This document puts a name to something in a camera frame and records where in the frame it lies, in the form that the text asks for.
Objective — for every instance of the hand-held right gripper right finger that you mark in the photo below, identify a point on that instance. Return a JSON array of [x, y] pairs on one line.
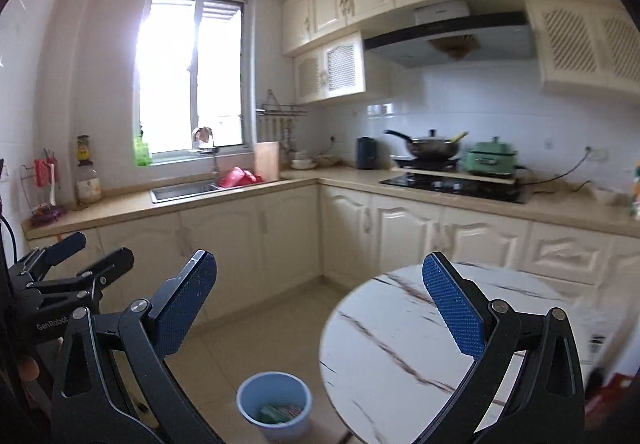
[[452, 304]]

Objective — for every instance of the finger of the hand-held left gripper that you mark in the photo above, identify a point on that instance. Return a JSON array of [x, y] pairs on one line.
[[112, 264], [62, 246]]

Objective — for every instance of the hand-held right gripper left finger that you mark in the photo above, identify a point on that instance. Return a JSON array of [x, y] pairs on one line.
[[187, 304]]

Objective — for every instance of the blue trash bin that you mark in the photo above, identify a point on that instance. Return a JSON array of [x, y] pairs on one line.
[[250, 399]]

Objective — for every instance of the person's left hand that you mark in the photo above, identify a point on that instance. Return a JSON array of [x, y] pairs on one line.
[[29, 368]]

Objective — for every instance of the glass jar yellow label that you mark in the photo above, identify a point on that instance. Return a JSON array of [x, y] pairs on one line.
[[88, 189]]

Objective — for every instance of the dark bottle yellow label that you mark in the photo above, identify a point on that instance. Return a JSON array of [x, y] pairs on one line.
[[84, 154]]

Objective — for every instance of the steel sink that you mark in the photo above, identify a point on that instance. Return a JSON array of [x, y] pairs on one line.
[[185, 191]]

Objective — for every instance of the green dish soap bottle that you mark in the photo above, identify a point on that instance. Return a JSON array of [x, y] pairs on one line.
[[142, 152]]

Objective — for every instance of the black gas stove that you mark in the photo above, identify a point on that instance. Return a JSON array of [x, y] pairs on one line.
[[450, 186]]

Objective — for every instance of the cream lower kitchen cabinets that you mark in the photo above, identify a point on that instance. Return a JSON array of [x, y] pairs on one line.
[[290, 234]]

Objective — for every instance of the red basin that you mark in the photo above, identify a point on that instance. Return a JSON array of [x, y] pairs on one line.
[[237, 178]]

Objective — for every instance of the steel faucet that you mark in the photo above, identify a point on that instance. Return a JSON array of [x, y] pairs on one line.
[[215, 164]]

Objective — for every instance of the green electric cooker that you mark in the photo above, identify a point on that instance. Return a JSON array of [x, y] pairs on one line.
[[490, 162]]

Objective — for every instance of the white printed plastic bag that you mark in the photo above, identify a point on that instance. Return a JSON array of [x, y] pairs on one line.
[[600, 319]]

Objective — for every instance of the black wok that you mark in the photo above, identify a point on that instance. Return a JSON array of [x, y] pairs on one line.
[[432, 149]]

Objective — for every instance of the wooden cutting board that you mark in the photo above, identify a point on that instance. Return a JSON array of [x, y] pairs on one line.
[[267, 162]]

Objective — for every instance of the black kettle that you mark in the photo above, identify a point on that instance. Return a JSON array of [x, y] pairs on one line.
[[366, 154]]

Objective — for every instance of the stack of white bowls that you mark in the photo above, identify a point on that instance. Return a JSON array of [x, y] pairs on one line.
[[302, 163]]

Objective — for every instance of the red snack bag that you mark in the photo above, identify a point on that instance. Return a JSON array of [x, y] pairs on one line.
[[617, 386]]

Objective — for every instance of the window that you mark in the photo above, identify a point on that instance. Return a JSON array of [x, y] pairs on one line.
[[170, 74]]

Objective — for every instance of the range hood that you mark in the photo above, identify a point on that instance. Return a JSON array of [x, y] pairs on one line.
[[450, 42]]

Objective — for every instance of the white wall socket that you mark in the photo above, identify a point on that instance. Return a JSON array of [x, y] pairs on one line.
[[597, 154]]

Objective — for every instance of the wall utensil rack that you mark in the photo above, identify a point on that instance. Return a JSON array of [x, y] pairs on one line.
[[280, 112]]

